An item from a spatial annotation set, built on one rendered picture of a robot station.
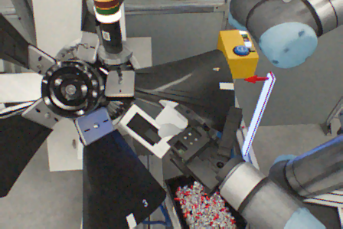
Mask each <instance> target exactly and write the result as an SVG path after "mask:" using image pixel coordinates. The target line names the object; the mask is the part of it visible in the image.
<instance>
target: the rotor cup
mask: <svg viewBox="0 0 343 229"><path fill-rule="evenodd" d="M79 61H83V62H79ZM110 71H111V70H110V69H109V68H108V67H107V66H106V65H105V64H104V63H103V62H102V61H99V60H98V61H97V63H96V64H91V63H90V62H87V61H84V60H81V59H80V58H77V57H73V58H71V59H69V60H65V61H59V62H57V63H56V64H54V65H52V66H51V67H49V69H47V71H46V73H45V74H44V76H43V77H42V81H41V85H40V92H41V96H42V100H43V101H44V103H45V105H46V106H47V108H48V109H49V110H50V111H51V112H53V113H55V114H56V115H58V116H62V117H64V118H80V117H82V116H85V115H87V114H88V113H91V112H93V111H95V110H97V109H99V108H100V107H105V108H106V107H107V106H108V105H109V104H110V102H106V95H105V89H106V80H107V74H108V73H109V72H110ZM68 85H73V86H74V87H76V93H74V94H73V95H70V94H67V93H66V91H65V87H66V86H68ZM101 86H104V90H101Z"/></svg>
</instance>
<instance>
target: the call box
mask: <svg viewBox="0 0 343 229"><path fill-rule="evenodd" d="M246 34H247V36H248V38H249V39H250V36H249V35H248V32H246ZM250 43H251V46H246V47H247V49H248V52H247V54H238V53H236V51H235V49H236V47H237V46H241V45H245V42H244V40H243V38H242V35H241V33H240V31H219V35H218V42H217V49H218V50H220V51H223V53H224V55H225V57H226V59H227V62H228V64H229V67H230V71H231V73H232V75H233V78H249V77H253V75H254V73H255V69H256V64H257V62H258V60H259V55H258V54H257V52H256V50H255V52H251V53H250V50H249V47H254V46H253V42H252V41H251V39H250Z"/></svg>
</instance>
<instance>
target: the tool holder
mask: <svg viewBox="0 0 343 229"><path fill-rule="evenodd" d="M86 2H87V6H88V11H89V12H90V13H88V18H89V20H90V21H91V22H92V23H94V25H96V32H97V34H98V39H99V43H100V44H101V45H100V47H98V54H97V57H99V59H100V60H101V61H102V62H103V63H106V64H122V63H124V62H127V61H128V60H129V59H131V57H132V56H133V49H132V45H131V44H130V43H129V42H127V41H122V47H123V50H122V51H121V52H120V53H118V54H111V53H108V51H107V48H106V42H105V41H104V39H103V33H102V29H101V24H100V21H98V20H97V16H96V9H95V7H94V3H93V0H88V1H86Z"/></svg>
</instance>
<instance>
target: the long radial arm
mask: <svg viewBox="0 0 343 229"><path fill-rule="evenodd" d="M41 81H42V76H40V74H37V73H23V74H0V103H6V102H7V103H14V102H28V101H31V100H38V98H40V97H41V92H40V85H41Z"/></svg>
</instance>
